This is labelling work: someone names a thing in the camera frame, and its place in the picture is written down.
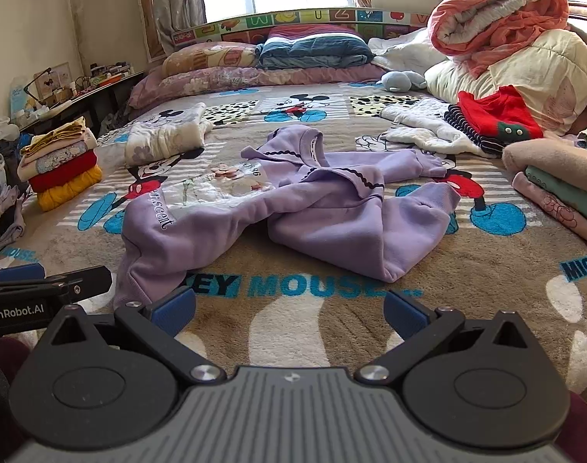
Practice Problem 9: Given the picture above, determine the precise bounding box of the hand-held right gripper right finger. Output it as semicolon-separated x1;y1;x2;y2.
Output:
355;290;533;387

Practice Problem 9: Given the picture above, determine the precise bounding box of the cream quilt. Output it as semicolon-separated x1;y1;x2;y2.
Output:
425;29;587;136

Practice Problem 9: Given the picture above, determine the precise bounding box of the yellow knitted sweater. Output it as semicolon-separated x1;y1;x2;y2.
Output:
36;165;104;212

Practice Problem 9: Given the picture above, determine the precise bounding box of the grey plush toy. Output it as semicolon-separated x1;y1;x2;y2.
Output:
383;70;427;93

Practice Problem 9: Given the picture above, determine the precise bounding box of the white duvet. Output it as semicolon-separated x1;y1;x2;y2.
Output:
368;26;451;78

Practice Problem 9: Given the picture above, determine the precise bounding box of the purple floral pillow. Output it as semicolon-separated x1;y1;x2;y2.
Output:
128;65;386;109

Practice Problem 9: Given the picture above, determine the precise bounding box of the orange rolled quilt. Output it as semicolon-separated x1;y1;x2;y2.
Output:
427;0;570;78

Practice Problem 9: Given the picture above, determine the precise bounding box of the picture frame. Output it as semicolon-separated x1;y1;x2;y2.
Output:
33;63;73;98

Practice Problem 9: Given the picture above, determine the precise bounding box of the yellow floral pillow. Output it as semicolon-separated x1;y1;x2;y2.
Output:
162;42;260;78

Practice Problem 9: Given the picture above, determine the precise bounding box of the navy striped folded garment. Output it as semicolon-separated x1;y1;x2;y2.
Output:
443;103;506;155

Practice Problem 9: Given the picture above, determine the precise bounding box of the wooden headboard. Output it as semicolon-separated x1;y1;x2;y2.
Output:
566;0;587;54

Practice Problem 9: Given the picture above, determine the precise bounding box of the blue folded blanket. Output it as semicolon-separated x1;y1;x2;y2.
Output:
255;24;374;71

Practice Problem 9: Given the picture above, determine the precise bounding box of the green folded garment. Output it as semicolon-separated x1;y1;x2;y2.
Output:
525;166;587;225

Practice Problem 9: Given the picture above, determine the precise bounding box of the white floral garment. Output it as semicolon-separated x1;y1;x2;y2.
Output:
125;102;214;167

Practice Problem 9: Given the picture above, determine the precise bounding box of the dark desk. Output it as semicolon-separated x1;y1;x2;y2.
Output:
19;70;145;136

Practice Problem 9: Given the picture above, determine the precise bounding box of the pile of grey clothes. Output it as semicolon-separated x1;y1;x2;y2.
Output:
0;147;28;252

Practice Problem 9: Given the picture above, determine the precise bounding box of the purple sweatshirt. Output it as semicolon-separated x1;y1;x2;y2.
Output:
114;124;462;310

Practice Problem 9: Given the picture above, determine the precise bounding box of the white quilted garment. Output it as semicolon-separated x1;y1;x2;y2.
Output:
379;98;504;159

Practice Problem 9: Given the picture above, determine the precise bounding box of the red garment with green collar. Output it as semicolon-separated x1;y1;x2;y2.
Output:
457;85;545;140

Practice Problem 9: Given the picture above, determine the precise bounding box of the pale pink folded garment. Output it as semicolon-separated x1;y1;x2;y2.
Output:
18;128;98;161

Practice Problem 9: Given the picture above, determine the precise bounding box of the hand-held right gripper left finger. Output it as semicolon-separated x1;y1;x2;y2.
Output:
47;286;227;387

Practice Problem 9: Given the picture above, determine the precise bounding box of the pale blue printed folded garment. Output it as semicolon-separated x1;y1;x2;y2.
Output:
19;142;98;180

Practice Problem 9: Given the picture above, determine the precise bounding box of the mustard folded cloth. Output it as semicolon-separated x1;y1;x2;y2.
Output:
30;117;87;152

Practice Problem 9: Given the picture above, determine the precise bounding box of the blue white packet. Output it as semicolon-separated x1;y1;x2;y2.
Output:
9;77;32;117

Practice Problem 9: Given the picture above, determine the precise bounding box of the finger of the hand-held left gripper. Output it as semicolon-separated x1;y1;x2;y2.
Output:
0;263;46;284
35;266;114;302

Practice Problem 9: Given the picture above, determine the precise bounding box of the colourful alphabet foam mat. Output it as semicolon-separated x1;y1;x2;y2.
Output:
172;7;436;49

